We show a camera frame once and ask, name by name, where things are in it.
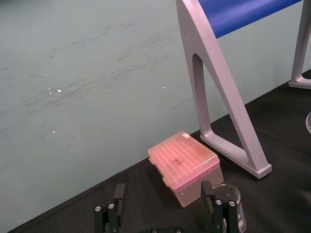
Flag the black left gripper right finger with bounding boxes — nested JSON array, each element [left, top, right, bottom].
[[200, 181, 238, 233]]

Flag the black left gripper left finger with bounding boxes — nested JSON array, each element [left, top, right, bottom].
[[93, 183, 126, 233]]

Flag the clear glass beaker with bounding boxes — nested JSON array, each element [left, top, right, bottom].
[[211, 183, 248, 233]]

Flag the pink translucent pipette tip box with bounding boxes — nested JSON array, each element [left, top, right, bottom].
[[147, 130, 225, 208]]

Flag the black table cloth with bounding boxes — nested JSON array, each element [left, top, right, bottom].
[[4, 69, 311, 233]]

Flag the grey stand with blue roll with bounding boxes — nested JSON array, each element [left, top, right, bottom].
[[175, 0, 311, 180]]

